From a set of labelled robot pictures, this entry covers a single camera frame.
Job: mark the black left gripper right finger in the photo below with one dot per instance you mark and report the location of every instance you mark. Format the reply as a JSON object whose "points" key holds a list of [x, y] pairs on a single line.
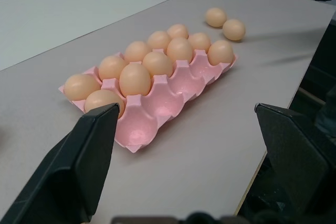
{"points": [[291, 150]]}

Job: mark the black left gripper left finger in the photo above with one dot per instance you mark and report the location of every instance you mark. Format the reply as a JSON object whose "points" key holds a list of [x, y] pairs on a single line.
{"points": [[65, 176]]}

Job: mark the pink foam egg tray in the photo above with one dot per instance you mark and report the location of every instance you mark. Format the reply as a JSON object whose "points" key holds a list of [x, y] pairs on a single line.
{"points": [[168, 103]]}

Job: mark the tan egg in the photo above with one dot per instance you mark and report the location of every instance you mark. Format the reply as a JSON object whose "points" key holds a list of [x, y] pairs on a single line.
{"points": [[157, 64], [200, 40], [102, 100], [158, 39], [112, 67], [215, 17], [135, 79], [81, 86], [179, 49], [220, 52], [234, 29], [137, 50], [177, 30]]}

